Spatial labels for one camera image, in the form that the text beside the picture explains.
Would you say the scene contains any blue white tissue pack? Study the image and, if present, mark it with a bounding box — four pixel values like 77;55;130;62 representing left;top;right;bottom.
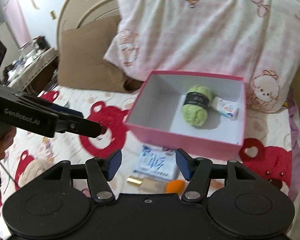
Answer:
133;145;179;181

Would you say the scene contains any gold cap foundation bottle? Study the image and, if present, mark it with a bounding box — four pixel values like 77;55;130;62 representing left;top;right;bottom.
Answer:
126;176;166;193

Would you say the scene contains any small peach cosmetic item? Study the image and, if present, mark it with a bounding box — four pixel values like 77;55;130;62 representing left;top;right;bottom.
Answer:
210;179;224;190

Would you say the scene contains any orange makeup sponge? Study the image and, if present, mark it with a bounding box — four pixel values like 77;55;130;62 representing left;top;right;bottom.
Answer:
165;180;185;195

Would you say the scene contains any brown pillow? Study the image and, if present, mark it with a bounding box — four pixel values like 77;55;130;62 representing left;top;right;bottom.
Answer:
57;15;142;93

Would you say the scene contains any cluttered bedside table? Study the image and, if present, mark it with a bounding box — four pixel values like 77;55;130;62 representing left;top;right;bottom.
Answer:
0;36;59;94

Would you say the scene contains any pink cardboard box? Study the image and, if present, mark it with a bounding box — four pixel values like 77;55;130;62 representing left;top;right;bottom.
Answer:
125;71;246;161

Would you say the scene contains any green yarn ball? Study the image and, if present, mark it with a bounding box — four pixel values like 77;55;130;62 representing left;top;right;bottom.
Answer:
181;86;213;127

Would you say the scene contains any small white blue box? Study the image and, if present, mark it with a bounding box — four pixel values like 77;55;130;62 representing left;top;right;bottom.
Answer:
210;96;239;120

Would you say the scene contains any white red bear blanket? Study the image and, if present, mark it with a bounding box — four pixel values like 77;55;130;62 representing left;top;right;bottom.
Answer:
0;88;294;239

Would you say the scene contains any pink hanging curtain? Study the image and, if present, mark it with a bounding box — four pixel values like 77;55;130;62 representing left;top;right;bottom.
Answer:
4;0;32;48

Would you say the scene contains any cream bed headboard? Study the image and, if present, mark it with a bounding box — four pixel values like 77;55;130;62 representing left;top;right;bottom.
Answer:
56;0;120;49

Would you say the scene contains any pink cartoon pillow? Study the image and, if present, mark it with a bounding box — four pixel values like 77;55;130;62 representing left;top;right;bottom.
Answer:
104;0;300;113

